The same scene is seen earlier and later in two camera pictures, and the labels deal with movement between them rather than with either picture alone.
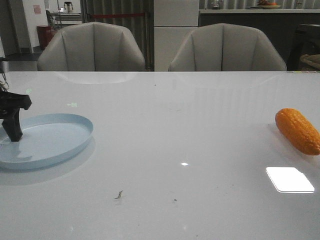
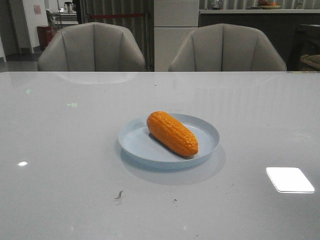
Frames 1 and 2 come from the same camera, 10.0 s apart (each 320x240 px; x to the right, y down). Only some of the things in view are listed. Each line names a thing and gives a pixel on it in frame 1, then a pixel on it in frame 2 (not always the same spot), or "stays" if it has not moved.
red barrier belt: (118, 14) stays
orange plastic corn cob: (298, 131) → (173, 133)
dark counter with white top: (279, 24) stays
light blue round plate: (45, 137) → (136, 138)
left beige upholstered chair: (93, 46) stays
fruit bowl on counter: (266, 4) stays
